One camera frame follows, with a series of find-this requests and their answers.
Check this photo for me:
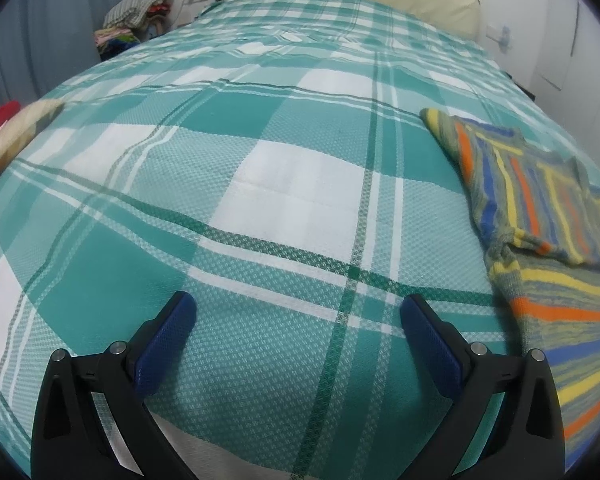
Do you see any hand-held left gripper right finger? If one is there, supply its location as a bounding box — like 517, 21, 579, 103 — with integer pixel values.
400, 294, 566, 480

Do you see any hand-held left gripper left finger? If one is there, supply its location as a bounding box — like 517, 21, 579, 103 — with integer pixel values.
30, 291, 201, 480

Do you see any striped knit sweater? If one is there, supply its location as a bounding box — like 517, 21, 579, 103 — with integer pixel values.
420, 107, 600, 461

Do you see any pile of colourful clothes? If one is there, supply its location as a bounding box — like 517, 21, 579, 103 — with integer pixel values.
94, 2, 176, 56

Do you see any teal plaid bed sheet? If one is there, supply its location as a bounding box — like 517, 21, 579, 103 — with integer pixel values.
0, 0, 600, 480

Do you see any beige patterned folded cloth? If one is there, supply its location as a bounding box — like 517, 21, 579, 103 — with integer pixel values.
0, 98, 67, 191

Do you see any white wardrobe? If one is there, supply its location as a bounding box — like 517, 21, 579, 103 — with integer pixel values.
526, 0, 600, 161

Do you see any blue curtain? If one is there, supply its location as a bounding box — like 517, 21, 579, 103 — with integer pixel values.
0, 0, 151, 126

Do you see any grey striped cloth bundle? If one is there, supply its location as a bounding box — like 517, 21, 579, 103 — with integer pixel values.
103, 0, 175, 27

